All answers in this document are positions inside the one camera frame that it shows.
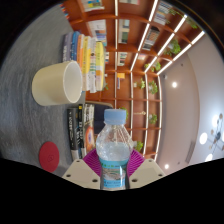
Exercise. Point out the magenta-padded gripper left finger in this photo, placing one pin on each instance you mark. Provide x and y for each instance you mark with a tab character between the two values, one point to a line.
80	171

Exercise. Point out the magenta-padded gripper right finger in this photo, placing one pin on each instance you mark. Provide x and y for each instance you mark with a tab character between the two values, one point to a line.
146	171

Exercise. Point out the clear blue-capped water bottle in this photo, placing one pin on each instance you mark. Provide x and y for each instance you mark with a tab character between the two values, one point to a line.
114	150

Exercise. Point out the flat round red coaster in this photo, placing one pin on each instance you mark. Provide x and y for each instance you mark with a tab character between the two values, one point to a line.
49	156

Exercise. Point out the dark book stack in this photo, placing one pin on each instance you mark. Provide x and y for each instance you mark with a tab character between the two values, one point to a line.
78	130

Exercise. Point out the black office chair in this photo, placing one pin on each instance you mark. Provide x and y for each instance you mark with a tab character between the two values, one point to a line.
100	120

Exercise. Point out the round-bulb ceiling lamp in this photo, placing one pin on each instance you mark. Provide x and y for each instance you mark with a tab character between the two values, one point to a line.
218	133

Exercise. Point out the cream plastic cup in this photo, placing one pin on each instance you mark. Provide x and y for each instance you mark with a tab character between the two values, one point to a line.
53	83

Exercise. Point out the wooden shelf unit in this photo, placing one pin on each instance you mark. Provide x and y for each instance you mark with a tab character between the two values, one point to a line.
140	66

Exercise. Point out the colourful book stack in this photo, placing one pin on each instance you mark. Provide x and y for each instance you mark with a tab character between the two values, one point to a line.
88	63

